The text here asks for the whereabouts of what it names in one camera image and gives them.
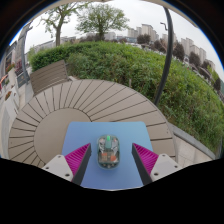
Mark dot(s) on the dark curved parasol pole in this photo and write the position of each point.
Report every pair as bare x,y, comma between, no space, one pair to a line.
165,63

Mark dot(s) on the blue mouse pad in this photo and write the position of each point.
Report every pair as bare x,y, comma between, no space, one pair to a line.
83,133

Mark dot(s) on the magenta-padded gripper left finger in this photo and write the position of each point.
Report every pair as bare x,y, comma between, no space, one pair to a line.
77,159

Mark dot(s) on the round leafy green tree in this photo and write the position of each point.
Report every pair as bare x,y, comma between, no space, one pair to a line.
101,20

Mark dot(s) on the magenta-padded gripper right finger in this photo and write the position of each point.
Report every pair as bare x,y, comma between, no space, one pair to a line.
146,159

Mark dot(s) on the bare-trunked sparse tree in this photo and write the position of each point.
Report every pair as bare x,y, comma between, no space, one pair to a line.
58,25

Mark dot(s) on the group of high-rise buildings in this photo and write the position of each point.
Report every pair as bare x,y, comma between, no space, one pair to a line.
186,45

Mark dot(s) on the transparent computer mouse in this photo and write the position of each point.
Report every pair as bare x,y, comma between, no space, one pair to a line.
108,151

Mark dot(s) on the grey slatted wooden chair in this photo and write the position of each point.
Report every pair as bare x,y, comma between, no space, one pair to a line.
50,76

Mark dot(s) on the tall grey sign pillar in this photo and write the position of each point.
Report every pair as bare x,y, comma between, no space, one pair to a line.
22,53

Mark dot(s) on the white planter with flowers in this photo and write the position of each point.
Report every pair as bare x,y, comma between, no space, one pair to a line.
10,101
10,75

